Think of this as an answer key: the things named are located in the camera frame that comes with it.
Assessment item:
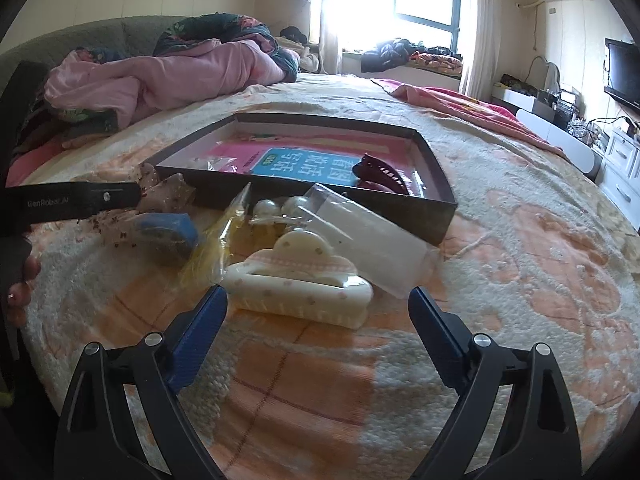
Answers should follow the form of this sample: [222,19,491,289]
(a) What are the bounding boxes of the person's left hand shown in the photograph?
[6,256,41,328]

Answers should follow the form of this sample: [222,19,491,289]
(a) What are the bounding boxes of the dark clothes on windowsill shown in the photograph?
[360,38,463,78]

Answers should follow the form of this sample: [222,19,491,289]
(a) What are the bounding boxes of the pink red blanket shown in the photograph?
[372,78,567,159]

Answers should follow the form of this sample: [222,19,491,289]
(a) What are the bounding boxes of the white curtain right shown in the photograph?
[458,0,501,101]

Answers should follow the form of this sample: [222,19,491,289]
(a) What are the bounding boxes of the window with dark frame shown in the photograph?
[311,0,461,52]

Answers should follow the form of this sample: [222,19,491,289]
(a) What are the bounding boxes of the pink quilt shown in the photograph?
[43,39,286,133]

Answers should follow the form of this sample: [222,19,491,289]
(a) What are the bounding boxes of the black flat television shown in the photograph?
[604,38,640,113]

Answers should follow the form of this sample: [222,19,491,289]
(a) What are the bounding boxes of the cream cloud-shaped hair claw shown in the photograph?
[221,229,373,330]

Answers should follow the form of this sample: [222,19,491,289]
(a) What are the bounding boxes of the dark shallow cardboard box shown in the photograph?
[147,113,458,245]

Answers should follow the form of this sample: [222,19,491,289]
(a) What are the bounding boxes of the clear plastic packet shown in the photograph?
[293,184,439,299]

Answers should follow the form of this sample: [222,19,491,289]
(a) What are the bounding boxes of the yellow cellophane bag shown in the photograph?
[178,183,250,290]

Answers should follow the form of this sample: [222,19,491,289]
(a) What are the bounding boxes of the grey-green headboard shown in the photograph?
[0,15,183,90]

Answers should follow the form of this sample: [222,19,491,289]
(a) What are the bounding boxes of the blue hair accessory in bag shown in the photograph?
[128,212,200,266]

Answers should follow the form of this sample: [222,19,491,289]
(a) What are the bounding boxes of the small clear bag in box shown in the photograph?
[191,156,238,174]

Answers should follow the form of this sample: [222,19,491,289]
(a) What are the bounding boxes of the spotted sheer hair bow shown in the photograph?
[77,164,195,248]

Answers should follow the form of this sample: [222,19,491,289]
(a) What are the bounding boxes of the maroon hair claw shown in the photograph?
[352,154,411,196]

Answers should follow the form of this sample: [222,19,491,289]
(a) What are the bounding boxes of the dark floral blanket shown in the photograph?
[153,13,299,82]

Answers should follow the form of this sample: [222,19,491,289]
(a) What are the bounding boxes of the white curved side table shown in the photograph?
[491,82,602,180]

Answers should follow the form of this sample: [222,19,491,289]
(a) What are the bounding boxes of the white drawer cabinet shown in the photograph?
[596,127,640,231]

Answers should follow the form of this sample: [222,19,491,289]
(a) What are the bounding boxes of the pearl hair clip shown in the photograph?
[250,196,310,226]

